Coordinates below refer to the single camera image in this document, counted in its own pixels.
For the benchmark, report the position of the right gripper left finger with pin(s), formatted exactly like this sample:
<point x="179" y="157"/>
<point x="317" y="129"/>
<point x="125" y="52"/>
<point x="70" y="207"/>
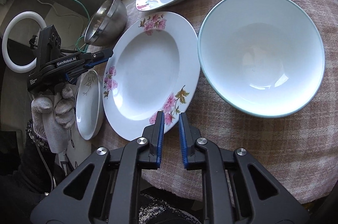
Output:
<point x="151" y="144"/>

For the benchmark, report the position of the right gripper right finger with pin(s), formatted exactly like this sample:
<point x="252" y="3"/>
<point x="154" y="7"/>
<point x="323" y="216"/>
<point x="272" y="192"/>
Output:
<point x="193" y="157"/>

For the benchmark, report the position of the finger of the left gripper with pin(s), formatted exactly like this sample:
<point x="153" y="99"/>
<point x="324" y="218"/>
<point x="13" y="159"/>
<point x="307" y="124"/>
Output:
<point x="75" y="72"/>
<point x="102" y="55"/>

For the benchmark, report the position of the stainless steel bowl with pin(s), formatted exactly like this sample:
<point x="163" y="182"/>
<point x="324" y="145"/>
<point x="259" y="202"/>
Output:
<point x="107" y="24"/>

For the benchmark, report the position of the white plate leaf pattern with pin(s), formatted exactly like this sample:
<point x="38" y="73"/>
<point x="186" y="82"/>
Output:
<point x="89" y="106"/>

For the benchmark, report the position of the large pink floral plate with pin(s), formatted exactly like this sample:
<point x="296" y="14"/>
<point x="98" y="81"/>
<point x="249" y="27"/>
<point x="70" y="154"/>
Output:
<point x="154" y="67"/>

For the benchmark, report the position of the large white bowl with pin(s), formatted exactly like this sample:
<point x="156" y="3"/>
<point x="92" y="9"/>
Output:
<point x="263" y="57"/>

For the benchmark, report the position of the white gloved left hand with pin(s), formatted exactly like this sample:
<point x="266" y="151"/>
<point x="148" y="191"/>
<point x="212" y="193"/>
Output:
<point x="53" y="117"/>

